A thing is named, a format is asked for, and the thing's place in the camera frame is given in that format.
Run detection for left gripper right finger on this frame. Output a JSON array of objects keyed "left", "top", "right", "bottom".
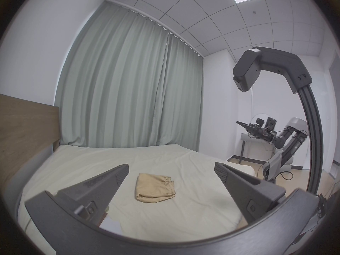
[{"left": 214, "top": 162, "right": 286, "bottom": 224}]

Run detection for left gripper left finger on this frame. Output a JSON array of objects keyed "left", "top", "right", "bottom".
[{"left": 54, "top": 164, "right": 130, "bottom": 224}]

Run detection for tan trousers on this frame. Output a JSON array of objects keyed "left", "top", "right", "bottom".
[{"left": 135, "top": 172, "right": 176, "bottom": 203}]

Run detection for bed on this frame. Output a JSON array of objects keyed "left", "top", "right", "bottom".
[{"left": 0, "top": 93, "right": 257, "bottom": 240}]

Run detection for grey small table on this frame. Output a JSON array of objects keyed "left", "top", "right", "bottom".
[{"left": 240, "top": 132, "right": 274, "bottom": 165}]

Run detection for white garment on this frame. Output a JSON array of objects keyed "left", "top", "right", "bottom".
[{"left": 100, "top": 217, "right": 123, "bottom": 235}]

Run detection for pale green curtain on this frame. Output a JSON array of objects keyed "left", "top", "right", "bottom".
[{"left": 54, "top": 1, "right": 204, "bottom": 152}]

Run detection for black cable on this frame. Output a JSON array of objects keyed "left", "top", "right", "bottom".
[{"left": 277, "top": 170, "right": 295, "bottom": 182}]

